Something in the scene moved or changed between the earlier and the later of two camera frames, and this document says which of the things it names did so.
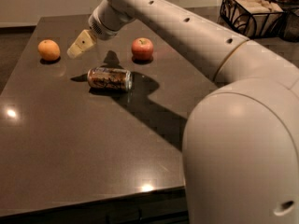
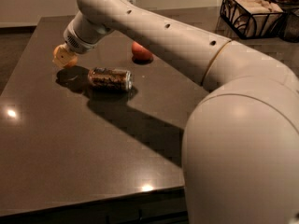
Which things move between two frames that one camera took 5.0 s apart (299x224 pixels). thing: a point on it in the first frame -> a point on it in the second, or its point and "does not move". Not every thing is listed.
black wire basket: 251,14 does not move
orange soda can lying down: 110,78 does not move
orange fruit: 49,49 -> 72,61
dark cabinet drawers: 163,206 does not move
